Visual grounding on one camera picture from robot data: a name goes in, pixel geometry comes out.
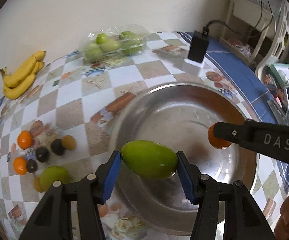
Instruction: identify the tan longan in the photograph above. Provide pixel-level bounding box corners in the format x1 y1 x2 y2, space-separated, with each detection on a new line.
34 177 44 193
61 135 77 151

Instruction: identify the round green fruit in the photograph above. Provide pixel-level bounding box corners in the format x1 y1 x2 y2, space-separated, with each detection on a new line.
40 166 71 191

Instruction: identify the black plum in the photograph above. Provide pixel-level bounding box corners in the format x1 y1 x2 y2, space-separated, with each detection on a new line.
51 139 65 156
26 159 38 173
35 146 50 163

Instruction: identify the orange tangerine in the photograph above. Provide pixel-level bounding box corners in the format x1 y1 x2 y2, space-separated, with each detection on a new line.
13 157 27 175
17 131 33 150
208 124 232 149

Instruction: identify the large green mango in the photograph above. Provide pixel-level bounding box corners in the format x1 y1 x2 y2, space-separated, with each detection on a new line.
121 140 177 179

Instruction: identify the person right hand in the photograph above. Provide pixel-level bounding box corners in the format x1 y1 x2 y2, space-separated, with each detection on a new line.
274 196 289 239

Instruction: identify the checkered vinyl tablecloth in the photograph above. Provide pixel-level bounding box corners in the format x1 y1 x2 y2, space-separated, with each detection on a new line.
0 32 276 239

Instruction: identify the large steel bowl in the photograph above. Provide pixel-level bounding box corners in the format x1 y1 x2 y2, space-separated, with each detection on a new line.
108 83 260 236

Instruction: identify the white adapter base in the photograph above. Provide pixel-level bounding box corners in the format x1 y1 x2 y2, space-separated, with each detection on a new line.
183 58 205 68

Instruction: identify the white plastic chair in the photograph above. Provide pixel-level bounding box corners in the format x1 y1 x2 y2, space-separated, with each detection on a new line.
220 0 289 80

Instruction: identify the black power adapter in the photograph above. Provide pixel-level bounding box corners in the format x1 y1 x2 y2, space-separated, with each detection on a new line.
187 30 209 63

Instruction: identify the yellow banana bunch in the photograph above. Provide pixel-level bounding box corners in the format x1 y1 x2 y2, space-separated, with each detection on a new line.
0 50 46 100

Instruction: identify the clear plastic fruit box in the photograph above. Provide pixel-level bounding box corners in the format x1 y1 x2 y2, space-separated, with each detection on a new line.
78 24 150 63

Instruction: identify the black adapter cable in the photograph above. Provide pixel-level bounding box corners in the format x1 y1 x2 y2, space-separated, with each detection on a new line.
203 0 275 38

